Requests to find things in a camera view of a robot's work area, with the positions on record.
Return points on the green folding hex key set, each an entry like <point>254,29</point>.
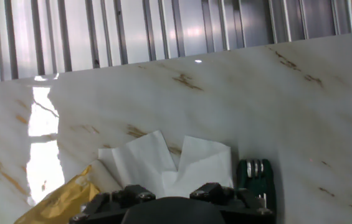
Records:
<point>258,183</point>

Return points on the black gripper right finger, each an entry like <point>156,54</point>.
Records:
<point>241,208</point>

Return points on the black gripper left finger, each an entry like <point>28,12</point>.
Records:
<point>110,202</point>

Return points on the gold tissue pack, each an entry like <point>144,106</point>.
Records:
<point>60,202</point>

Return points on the white marble pattern board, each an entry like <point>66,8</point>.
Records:
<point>256,109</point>

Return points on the white napkin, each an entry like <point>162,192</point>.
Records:
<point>138,161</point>
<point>207,155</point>

